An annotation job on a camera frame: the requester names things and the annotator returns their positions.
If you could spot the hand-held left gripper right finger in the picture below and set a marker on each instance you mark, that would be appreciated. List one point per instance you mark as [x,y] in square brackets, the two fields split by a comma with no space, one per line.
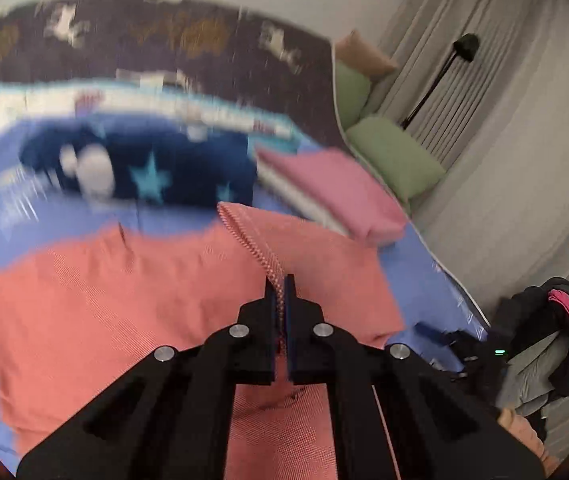
[300,340]

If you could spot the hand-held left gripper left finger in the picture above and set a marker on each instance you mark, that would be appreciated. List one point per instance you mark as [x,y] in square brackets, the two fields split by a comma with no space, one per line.
[264,332]

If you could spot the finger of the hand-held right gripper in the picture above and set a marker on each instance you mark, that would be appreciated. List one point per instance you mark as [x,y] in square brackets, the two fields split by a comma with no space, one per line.
[430,334]

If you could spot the salmon knit sweater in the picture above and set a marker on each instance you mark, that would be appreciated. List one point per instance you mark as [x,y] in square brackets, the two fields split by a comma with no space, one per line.
[114,310]

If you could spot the person's right forearm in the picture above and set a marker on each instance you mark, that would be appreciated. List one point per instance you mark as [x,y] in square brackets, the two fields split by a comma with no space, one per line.
[524,435]

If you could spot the dark clothes pile with pink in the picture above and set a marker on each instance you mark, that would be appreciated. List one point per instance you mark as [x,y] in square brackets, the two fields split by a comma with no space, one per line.
[564,320]

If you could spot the grey chair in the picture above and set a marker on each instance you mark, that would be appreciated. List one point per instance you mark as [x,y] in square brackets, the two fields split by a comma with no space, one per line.
[529,385]

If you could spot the blue fleece blanket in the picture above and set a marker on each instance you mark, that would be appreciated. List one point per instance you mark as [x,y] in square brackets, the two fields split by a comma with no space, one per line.
[414,270]

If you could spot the pink folded cloth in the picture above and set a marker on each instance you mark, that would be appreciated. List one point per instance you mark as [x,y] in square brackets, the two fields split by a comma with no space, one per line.
[344,190]

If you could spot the green pillow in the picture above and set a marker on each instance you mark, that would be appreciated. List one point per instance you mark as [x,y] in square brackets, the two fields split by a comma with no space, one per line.
[352,92]
[394,157]

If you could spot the navy star print cloth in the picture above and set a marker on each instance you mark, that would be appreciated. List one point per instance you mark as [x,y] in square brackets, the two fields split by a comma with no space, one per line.
[189,165]

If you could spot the grey curtain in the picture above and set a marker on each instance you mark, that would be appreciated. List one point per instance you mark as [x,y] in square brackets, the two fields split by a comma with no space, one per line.
[524,160]

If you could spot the white teal printed sheet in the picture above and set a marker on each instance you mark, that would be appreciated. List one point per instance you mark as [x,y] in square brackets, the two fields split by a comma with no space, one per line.
[139,100]

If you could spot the tan pillow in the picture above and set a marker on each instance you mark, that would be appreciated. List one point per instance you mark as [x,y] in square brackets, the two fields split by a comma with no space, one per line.
[364,55]

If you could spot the black floor lamp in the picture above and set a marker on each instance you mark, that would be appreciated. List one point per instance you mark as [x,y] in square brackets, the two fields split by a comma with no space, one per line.
[465,45]

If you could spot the dark deer print bedspread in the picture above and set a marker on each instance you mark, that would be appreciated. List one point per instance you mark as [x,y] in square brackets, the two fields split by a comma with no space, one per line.
[164,55]

